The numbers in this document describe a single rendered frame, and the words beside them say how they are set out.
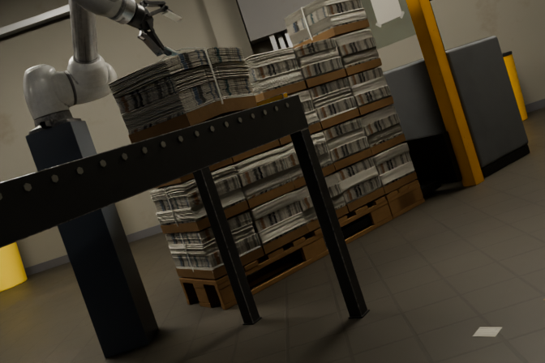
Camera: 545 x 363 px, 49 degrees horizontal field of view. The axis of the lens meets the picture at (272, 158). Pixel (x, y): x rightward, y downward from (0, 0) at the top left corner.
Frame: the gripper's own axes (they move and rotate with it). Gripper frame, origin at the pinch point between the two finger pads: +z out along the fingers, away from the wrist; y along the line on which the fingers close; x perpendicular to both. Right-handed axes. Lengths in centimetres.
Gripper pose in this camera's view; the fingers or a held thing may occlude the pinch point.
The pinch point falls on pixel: (176, 36)
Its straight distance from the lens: 214.7
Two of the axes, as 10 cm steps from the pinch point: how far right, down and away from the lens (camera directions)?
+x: 7.7, -2.0, -6.0
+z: 6.4, 2.3, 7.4
